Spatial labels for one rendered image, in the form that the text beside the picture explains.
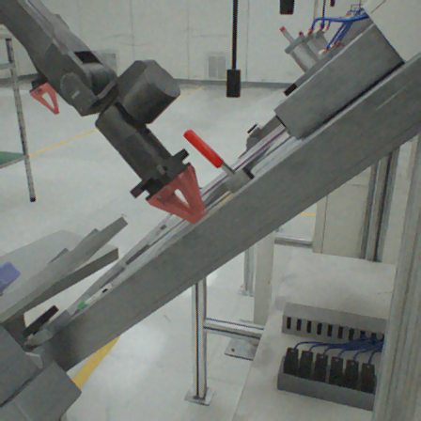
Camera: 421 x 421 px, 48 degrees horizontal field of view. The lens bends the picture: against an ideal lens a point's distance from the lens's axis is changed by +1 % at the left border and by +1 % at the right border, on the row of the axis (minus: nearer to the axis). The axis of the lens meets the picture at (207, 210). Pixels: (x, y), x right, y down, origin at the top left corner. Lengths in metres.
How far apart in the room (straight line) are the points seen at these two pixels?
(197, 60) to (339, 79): 9.37
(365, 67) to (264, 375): 0.58
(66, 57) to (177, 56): 9.36
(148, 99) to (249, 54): 8.97
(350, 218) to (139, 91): 1.58
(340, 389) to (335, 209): 1.32
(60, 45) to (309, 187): 0.39
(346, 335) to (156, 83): 0.61
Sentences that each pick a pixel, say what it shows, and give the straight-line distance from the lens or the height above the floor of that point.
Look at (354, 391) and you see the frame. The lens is 0.86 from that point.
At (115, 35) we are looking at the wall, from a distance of 10.60.
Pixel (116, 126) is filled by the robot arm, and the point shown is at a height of 1.08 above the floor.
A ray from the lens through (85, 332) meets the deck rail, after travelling 0.75.
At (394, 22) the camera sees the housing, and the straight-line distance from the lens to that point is 0.52.
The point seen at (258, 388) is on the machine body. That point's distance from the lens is 0.88.
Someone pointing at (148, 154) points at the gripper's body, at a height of 1.04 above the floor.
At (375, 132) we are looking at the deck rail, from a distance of 0.51.
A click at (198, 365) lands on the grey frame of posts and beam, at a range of 1.67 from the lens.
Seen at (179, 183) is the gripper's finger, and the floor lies 1.01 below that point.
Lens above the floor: 1.21
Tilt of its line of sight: 22 degrees down
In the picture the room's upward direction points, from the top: straight up
